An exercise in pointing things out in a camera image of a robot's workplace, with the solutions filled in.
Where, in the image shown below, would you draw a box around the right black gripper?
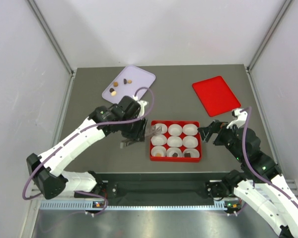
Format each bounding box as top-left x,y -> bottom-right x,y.
198,119 -> 245,162

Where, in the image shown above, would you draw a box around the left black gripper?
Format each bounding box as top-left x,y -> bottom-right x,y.
120,114 -> 148,142

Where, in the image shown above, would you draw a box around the metal tongs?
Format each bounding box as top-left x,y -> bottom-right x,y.
120,126 -> 161,149

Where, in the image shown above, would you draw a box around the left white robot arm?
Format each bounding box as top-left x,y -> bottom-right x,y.
26,96 -> 148,199

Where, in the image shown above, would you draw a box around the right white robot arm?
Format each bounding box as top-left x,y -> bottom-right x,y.
198,120 -> 298,238

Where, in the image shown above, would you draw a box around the red chocolate box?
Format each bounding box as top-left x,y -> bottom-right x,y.
149,120 -> 202,163

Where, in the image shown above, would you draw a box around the white paper cup top-left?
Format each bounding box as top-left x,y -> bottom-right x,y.
153,123 -> 168,134

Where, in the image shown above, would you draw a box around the white paper cup middle-left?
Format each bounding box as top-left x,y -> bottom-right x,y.
150,134 -> 167,146

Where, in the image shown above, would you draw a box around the white paper cup top-right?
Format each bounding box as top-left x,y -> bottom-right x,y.
182,124 -> 198,136

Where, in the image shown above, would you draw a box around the white paper cup middle-right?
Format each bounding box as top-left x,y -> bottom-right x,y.
183,136 -> 199,148

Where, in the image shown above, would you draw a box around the white paper cup bottom-left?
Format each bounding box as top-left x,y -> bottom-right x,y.
150,146 -> 166,157

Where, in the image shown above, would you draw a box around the white paper cup bottom-right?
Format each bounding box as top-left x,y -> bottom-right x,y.
183,148 -> 200,158

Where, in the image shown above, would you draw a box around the white paper cup top-middle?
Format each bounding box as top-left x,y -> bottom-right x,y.
168,123 -> 183,136

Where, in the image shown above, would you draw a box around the white paper cup centre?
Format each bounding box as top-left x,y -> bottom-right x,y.
167,136 -> 183,147

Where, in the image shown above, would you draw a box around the red box lid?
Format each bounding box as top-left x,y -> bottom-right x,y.
192,76 -> 241,117

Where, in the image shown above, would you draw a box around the white paper cup bottom-middle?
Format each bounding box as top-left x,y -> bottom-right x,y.
166,147 -> 183,158

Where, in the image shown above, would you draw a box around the lavender plastic tray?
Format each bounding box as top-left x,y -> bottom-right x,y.
102,65 -> 156,104

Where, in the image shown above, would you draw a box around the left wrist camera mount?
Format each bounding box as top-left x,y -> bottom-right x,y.
132,95 -> 149,118

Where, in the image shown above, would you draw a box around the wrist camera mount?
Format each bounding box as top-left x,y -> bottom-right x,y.
226,108 -> 248,129
132,95 -> 149,118

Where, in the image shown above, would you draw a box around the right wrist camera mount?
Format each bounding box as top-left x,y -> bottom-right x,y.
226,108 -> 248,129

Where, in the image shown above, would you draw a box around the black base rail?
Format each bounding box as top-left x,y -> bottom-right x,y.
73,172 -> 241,201

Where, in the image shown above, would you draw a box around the grey slotted cable duct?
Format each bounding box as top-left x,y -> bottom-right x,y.
40,200 -> 241,211

